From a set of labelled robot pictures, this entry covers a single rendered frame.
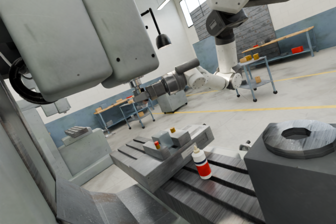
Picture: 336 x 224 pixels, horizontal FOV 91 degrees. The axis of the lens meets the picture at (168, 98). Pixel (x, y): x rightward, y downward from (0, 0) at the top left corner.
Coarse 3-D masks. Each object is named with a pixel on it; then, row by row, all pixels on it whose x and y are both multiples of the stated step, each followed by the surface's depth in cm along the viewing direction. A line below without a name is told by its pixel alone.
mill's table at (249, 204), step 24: (120, 168) 98; (192, 168) 60; (216, 168) 55; (240, 168) 51; (168, 192) 52; (192, 192) 49; (216, 192) 45; (240, 192) 42; (192, 216) 45; (216, 216) 39; (240, 216) 38
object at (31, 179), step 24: (0, 96) 43; (0, 120) 32; (24, 120) 55; (0, 144) 27; (24, 144) 41; (0, 168) 26; (24, 168) 32; (48, 168) 54; (0, 192) 26; (24, 192) 28; (48, 192) 38; (0, 216) 25; (24, 216) 27; (48, 216) 32
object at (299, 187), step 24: (288, 120) 28; (312, 120) 26; (264, 144) 27; (288, 144) 23; (312, 144) 21; (264, 168) 24; (288, 168) 21; (312, 168) 19; (264, 192) 26; (288, 192) 23; (312, 192) 20; (264, 216) 28; (288, 216) 24; (312, 216) 21
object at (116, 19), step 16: (96, 0) 50; (112, 0) 53; (128, 0) 56; (96, 16) 50; (112, 16) 52; (128, 16) 55; (96, 32) 50; (112, 32) 52; (128, 32) 55; (144, 32) 58; (112, 48) 51; (128, 48) 54; (144, 48) 58; (112, 64) 51; (128, 64) 54; (144, 64) 57; (112, 80) 55
